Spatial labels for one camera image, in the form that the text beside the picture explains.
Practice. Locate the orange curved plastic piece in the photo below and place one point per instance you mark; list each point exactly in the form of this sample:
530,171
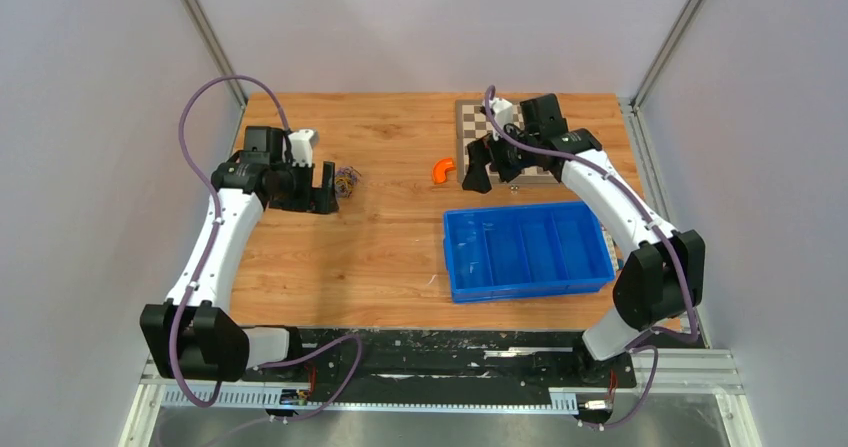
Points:
441,169

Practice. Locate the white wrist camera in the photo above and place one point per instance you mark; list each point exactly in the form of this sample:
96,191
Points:
503,111
303,142

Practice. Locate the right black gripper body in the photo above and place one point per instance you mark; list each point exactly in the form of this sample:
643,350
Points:
510,159

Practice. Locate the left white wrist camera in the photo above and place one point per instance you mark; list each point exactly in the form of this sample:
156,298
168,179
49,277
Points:
303,142

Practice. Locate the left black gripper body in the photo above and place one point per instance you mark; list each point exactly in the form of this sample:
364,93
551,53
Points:
292,180

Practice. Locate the blue plastic divided bin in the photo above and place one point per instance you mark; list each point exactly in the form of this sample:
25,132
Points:
525,251

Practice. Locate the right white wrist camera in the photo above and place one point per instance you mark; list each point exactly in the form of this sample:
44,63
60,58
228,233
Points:
503,111

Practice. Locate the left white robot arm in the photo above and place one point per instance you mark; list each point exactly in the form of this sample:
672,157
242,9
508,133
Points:
192,330

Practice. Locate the white toy block strip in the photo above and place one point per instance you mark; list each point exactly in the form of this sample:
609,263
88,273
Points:
611,248

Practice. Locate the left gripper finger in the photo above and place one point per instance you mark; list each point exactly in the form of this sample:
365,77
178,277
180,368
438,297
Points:
324,197
310,201

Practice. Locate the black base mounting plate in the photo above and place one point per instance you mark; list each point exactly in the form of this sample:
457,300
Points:
444,367

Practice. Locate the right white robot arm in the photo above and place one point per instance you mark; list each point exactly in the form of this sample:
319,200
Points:
663,273

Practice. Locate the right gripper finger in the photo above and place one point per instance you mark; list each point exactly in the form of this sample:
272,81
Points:
479,156
476,182

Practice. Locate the wooden chessboard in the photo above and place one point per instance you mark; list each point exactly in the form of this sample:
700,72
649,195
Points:
471,124

